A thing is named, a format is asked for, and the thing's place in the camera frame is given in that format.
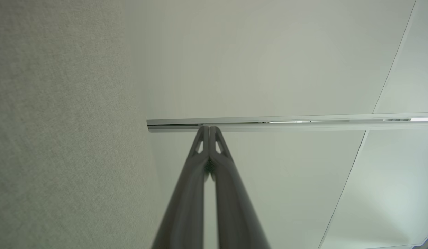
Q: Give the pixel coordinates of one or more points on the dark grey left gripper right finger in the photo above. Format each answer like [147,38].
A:
[234,207]

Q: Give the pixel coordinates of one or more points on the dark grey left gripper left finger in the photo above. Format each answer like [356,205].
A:
[186,200]

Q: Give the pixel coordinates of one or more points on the aluminium ceiling track rail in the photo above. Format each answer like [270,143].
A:
[338,127]

